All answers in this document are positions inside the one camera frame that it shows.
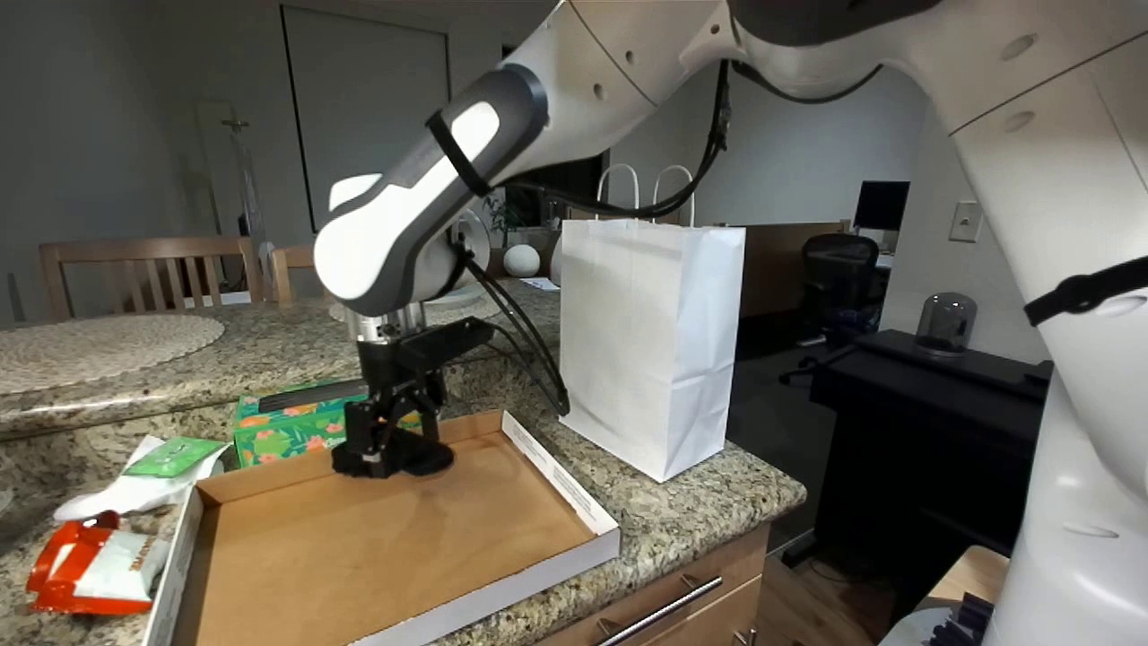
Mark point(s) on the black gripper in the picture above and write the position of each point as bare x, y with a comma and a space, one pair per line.
403, 369

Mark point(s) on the black socks pile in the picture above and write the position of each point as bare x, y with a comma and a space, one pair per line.
384, 466

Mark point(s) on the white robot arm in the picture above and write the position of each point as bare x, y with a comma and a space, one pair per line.
1045, 109

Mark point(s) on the white paper bag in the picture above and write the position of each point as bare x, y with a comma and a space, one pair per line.
645, 340

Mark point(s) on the green tissue box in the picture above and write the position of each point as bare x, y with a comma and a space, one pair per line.
293, 423

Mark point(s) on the cardboard tray white rim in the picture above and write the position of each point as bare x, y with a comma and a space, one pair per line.
297, 552

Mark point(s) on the wooden chair right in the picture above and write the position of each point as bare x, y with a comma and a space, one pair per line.
293, 273

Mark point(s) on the wooden chair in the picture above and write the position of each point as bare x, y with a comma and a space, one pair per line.
152, 273
293, 273

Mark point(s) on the white round vase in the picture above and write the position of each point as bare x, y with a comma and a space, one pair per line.
520, 258

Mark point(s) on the white wipes packet green label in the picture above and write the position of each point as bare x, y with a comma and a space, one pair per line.
155, 470

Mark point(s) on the wooden chair left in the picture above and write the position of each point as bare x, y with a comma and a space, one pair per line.
152, 273

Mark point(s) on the orange white package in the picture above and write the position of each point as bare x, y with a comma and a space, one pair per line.
97, 567

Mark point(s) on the round woven placemat left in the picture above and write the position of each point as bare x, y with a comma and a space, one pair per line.
97, 348

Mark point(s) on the black office chair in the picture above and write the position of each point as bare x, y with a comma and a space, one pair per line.
837, 298

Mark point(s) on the black cabinet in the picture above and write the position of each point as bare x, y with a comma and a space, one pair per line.
931, 453

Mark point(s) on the computer monitor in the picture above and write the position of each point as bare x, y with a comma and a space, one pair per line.
881, 203

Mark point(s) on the drawer handle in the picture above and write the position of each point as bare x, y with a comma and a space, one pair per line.
698, 588

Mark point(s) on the wall light switch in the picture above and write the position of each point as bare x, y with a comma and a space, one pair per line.
967, 223

